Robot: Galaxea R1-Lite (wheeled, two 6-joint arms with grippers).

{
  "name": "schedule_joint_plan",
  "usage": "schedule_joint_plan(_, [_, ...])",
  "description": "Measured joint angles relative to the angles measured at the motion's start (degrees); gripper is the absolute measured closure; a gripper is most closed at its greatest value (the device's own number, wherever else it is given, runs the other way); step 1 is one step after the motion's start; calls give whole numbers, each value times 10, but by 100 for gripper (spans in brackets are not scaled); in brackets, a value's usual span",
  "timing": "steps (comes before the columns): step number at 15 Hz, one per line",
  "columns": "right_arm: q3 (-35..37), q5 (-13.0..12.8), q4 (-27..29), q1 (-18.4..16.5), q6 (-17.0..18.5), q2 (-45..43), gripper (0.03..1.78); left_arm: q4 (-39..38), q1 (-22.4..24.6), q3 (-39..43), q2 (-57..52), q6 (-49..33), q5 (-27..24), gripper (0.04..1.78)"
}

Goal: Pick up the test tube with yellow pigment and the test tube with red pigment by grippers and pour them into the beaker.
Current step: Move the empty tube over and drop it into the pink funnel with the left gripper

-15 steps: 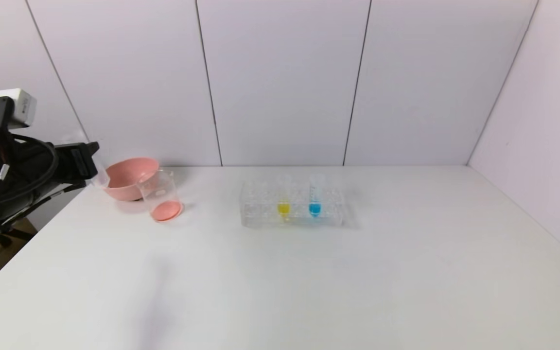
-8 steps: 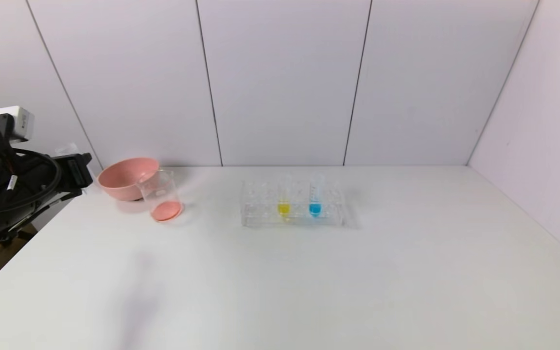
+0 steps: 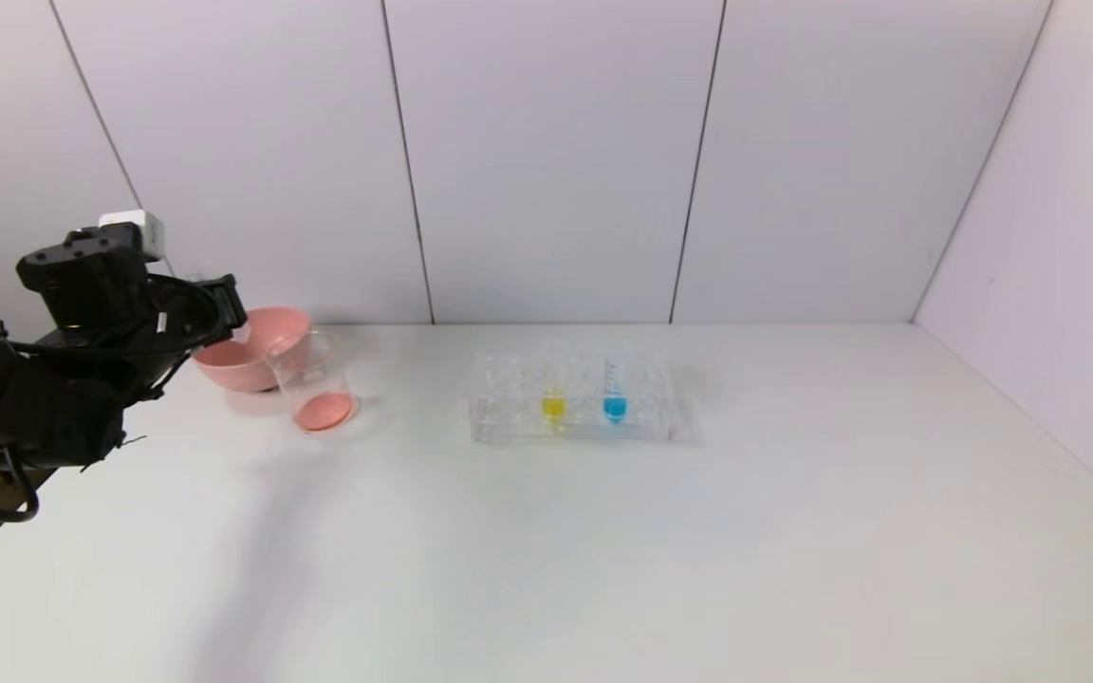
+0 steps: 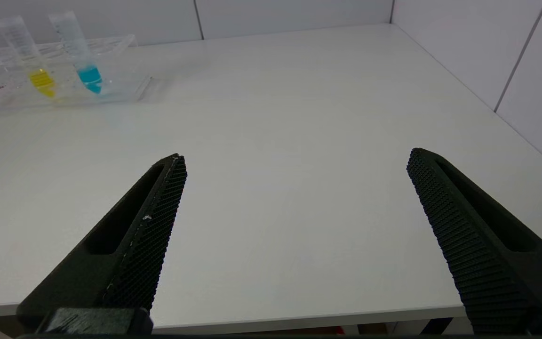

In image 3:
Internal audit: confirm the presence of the pink plastic bowl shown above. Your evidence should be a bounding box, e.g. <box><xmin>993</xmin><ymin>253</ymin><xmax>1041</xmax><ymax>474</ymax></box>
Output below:
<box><xmin>192</xmin><ymin>307</ymin><xmax>313</xmax><ymax>395</ymax></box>

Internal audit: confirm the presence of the blue pigment test tube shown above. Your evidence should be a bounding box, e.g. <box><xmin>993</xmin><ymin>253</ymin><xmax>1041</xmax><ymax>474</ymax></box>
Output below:
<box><xmin>602</xmin><ymin>340</ymin><xmax>631</xmax><ymax>425</ymax></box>

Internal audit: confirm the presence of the yellow pigment test tube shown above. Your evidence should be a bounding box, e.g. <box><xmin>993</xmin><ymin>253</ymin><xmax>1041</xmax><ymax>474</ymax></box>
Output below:
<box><xmin>541</xmin><ymin>341</ymin><xmax>570</xmax><ymax>424</ymax></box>

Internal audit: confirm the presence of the clear acrylic test tube rack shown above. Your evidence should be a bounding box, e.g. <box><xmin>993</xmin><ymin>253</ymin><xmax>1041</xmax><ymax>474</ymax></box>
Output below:
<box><xmin>469</xmin><ymin>349</ymin><xmax>673</xmax><ymax>443</ymax></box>

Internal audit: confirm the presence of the clear glass beaker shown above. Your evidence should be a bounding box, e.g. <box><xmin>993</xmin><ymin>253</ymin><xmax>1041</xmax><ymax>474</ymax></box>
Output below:
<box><xmin>269</xmin><ymin>331</ymin><xmax>359</xmax><ymax>435</ymax></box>

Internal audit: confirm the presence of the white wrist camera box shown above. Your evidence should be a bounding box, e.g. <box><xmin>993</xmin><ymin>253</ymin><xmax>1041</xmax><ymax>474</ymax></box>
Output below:
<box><xmin>99</xmin><ymin>211</ymin><xmax>165</xmax><ymax>259</ymax></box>

